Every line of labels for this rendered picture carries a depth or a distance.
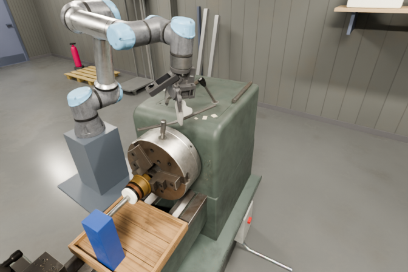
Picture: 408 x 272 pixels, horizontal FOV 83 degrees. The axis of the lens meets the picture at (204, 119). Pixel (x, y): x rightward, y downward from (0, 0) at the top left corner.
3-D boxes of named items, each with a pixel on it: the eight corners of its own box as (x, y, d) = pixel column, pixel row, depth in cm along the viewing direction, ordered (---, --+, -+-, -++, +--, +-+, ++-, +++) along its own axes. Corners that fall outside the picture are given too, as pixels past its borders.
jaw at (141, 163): (152, 162, 102) (136, 140, 100) (158, 160, 98) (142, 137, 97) (134, 178, 93) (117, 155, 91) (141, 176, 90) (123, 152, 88)
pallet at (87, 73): (121, 76, 543) (120, 71, 538) (91, 87, 488) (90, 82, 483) (93, 69, 599) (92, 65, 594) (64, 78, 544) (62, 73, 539)
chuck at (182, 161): (141, 168, 119) (139, 118, 102) (193, 197, 109) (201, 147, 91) (129, 179, 112) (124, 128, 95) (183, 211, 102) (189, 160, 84)
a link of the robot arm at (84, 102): (68, 115, 119) (60, 91, 113) (93, 106, 128) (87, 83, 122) (79, 122, 113) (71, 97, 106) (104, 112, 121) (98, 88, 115)
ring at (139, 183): (136, 167, 94) (119, 181, 87) (154, 174, 90) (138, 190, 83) (139, 183, 99) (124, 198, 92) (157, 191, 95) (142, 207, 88)
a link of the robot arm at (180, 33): (181, 14, 75) (201, 20, 71) (180, 48, 81) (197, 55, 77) (163, 16, 70) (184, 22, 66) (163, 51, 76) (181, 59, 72)
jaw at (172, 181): (164, 164, 98) (187, 170, 92) (166, 173, 100) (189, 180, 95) (146, 181, 90) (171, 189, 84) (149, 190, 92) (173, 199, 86)
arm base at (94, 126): (69, 132, 123) (63, 116, 118) (95, 121, 134) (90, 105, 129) (85, 141, 116) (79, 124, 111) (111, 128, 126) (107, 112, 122)
